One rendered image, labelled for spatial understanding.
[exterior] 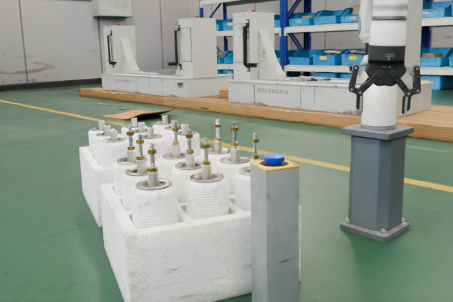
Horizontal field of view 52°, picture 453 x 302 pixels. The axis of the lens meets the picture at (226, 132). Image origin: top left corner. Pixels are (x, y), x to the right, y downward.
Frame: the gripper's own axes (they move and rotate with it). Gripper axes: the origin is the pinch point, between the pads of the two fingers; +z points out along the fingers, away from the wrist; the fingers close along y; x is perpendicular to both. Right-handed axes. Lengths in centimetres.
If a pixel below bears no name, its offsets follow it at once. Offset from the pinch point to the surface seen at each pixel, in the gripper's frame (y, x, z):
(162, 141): -62, 33, 19
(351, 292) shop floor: -5.1, -11.2, 38.4
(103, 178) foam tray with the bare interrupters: -76, 19, 27
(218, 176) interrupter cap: -34.7, -10.7, 13.8
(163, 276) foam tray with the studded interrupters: -43, -25, 30
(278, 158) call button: -21.0, -22.3, 5.3
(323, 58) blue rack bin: -4, 540, 35
